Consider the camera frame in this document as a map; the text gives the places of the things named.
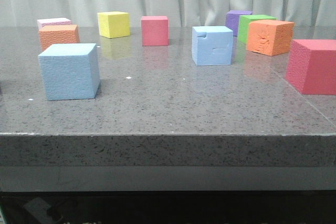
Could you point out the pink foam cube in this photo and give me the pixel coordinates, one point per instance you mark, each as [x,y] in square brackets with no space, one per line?
[53,21]

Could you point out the dented light blue foam cube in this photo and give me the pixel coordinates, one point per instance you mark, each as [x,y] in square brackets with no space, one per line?
[212,45]

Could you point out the smooth light blue foam cube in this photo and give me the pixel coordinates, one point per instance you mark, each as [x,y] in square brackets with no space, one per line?
[70,71]

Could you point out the green foam cube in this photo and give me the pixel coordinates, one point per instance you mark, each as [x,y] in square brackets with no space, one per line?
[244,21]

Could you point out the left orange foam cube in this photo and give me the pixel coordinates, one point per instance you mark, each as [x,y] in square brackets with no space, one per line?
[58,34]

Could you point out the large red foam cube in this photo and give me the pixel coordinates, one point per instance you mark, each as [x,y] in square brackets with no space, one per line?
[311,66]

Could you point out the small red foam cube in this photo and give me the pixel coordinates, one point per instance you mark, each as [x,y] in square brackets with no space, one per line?
[155,30]

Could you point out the purple foam cube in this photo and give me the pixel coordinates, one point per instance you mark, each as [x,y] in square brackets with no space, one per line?
[232,19]

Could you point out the yellow foam cube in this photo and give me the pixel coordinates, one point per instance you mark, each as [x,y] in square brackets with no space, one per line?
[114,24]

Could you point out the dented orange foam cube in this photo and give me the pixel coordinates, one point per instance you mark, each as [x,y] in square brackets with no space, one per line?
[269,37]

